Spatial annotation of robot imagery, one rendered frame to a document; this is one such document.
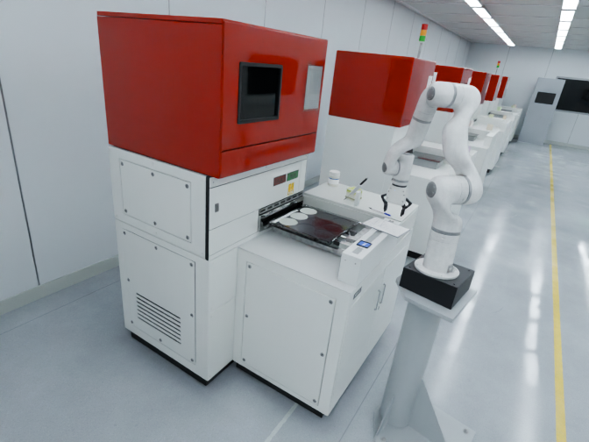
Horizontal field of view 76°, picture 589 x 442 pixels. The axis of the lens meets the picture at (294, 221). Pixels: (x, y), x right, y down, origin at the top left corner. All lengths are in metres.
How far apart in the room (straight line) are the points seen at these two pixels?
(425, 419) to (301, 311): 0.85
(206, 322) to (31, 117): 1.66
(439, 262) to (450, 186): 0.34
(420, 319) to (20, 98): 2.50
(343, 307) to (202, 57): 1.16
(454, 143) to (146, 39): 1.32
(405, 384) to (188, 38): 1.81
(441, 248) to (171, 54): 1.35
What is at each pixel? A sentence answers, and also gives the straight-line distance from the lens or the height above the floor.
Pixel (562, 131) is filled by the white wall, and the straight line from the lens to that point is 14.91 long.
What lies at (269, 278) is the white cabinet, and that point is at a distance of 1.88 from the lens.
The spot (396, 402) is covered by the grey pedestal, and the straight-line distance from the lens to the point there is 2.18.
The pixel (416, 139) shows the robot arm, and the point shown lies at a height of 1.42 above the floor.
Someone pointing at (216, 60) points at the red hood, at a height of 1.67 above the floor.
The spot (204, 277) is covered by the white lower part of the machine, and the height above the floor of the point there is 0.72.
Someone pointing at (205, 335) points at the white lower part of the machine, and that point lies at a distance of 2.06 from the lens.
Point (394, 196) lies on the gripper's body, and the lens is 2.05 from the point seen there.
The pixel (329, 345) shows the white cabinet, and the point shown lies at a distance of 1.87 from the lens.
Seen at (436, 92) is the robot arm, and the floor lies 1.64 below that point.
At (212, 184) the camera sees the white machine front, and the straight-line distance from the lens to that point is 1.66.
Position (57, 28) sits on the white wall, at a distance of 2.91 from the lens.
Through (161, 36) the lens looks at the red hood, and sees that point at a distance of 1.76.
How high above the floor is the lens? 1.71
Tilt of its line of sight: 23 degrees down
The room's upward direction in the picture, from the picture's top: 6 degrees clockwise
